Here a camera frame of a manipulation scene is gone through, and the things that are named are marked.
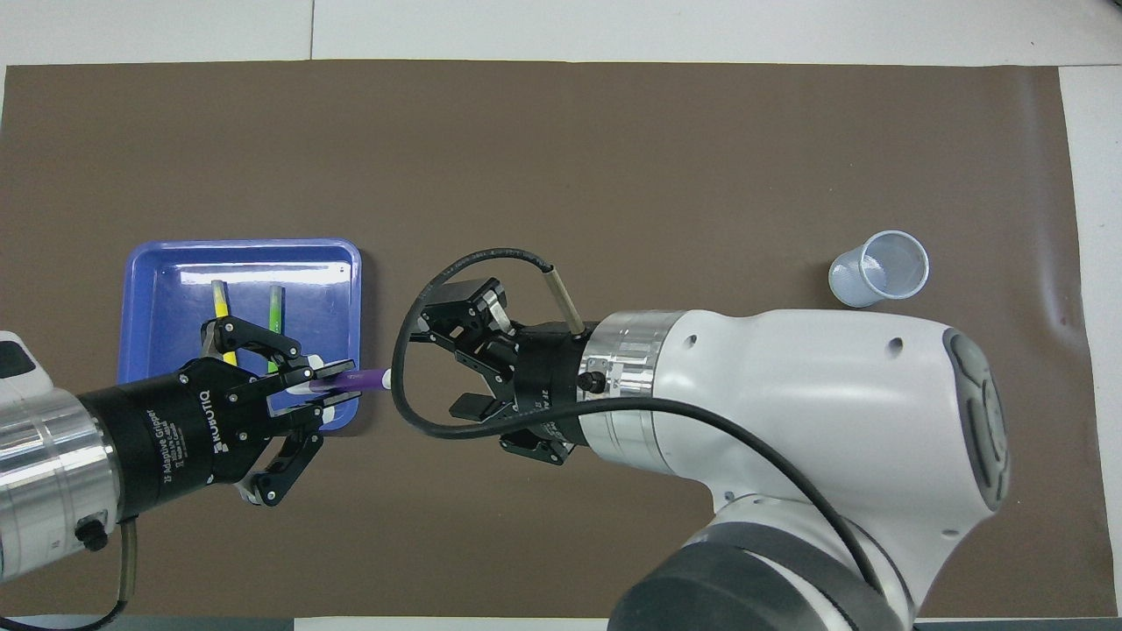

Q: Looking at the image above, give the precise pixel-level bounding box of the yellow pen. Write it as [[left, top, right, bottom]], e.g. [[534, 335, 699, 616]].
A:
[[211, 280, 240, 367]]

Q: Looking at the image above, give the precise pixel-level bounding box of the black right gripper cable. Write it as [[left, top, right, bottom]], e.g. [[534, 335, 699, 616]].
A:
[[391, 247, 888, 599]]

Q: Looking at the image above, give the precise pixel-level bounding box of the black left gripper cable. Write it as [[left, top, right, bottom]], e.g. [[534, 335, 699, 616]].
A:
[[0, 517, 141, 631]]

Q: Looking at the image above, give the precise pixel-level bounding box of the clear plastic cup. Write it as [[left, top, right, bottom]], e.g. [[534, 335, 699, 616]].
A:
[[828, 230, 930, 308]]

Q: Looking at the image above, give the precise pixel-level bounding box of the brown table mat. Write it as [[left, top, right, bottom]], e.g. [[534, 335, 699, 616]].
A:
[[0, 60, 1118, 620]]

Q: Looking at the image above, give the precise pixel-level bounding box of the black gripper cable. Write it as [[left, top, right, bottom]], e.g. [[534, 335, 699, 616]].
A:
[[391, 247, 888, 599], [0, 517, 141, 631]]

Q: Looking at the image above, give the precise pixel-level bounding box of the green pen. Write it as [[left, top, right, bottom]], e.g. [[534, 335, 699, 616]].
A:
[[267, 285, 287, 374]]

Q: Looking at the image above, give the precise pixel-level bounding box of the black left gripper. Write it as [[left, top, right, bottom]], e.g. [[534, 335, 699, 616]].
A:
[[79, 315, 360, 520]]

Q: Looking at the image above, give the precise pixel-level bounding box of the purple pen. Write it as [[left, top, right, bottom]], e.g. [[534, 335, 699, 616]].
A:
[[307, 367, 393, 396]]

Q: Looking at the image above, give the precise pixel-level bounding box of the blue plastic tray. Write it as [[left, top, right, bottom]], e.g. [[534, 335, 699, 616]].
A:
[[117, 238, 362, 436]]

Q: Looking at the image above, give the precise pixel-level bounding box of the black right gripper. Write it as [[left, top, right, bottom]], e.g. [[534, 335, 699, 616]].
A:
[[419, 278, 598, 466]]

